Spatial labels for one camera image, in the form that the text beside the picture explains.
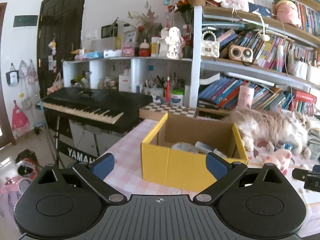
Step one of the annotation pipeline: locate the white bookshelf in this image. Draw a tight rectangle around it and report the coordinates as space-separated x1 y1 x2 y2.
62 0 320 111

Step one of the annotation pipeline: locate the stack of books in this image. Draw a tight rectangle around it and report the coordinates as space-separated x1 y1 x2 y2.
307 128 320 160

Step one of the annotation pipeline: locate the pink plush paw toy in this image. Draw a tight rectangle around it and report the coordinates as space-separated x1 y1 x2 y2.
264 148 292 176

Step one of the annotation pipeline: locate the red book box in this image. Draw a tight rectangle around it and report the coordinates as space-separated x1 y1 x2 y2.
293 89 317 104

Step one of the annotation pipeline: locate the white jar green lid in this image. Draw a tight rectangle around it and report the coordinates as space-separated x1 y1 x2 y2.
170 89 184 106

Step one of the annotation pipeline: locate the pink cartoon cup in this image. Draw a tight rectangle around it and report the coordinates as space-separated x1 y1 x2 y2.
236 86 254 109

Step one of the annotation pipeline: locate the yellow tape roll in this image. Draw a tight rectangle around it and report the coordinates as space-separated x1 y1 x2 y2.
171 142 199 153

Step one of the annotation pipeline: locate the black electronic keyboard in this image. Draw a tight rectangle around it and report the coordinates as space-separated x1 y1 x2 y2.
36 87 152 133

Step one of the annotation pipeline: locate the white quilted handbag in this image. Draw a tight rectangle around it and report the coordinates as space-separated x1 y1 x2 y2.
201 30 220 58

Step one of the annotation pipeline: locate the small white red box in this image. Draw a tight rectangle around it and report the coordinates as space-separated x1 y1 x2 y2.
266 141 274 154

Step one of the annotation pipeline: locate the red tassel ornament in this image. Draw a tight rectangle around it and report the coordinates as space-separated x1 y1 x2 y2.
165 76 170 103

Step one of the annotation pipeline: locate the wooden retro radio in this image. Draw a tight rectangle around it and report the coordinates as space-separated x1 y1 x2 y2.
229 45 253 63

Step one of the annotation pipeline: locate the fluffy orange white cat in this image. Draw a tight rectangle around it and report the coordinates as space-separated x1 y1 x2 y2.
222 109 311 159

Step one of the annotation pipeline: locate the blue plastic bag roll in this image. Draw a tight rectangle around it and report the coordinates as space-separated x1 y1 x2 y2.
284 142 294 151

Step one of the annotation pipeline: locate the yellow cardboard box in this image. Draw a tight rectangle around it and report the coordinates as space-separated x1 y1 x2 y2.
141 114 248 192

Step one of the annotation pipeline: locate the purple toy car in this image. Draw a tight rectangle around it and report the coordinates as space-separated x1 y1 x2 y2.
274 140 285 151

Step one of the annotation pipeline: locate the wooden chessboard box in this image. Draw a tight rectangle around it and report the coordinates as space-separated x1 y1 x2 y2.
139 102 196 121

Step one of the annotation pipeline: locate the blue white spray bottle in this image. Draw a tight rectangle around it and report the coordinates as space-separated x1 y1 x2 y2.
195 141 227 158

